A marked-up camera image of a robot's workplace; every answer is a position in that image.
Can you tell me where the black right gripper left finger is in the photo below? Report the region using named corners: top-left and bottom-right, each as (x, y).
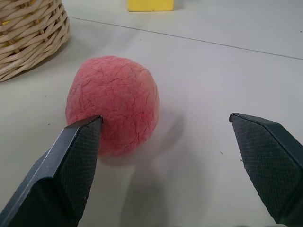
top-left (0, 115), bottom-right (104, 227)

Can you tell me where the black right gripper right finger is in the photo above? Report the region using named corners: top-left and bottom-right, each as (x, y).
top-left (229, 113), bottom-right (303, 226)

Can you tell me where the woven wicker basket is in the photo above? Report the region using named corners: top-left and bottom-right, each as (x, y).
top-left (0, 0), bottom-right (71, 82)

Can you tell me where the pink peach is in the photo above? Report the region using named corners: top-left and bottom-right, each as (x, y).
top-left (65, 55), bottom-right (160, 158)

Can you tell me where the yellow block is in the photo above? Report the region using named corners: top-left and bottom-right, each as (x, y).
top-left (127, 0), bottom-right (175, 12)

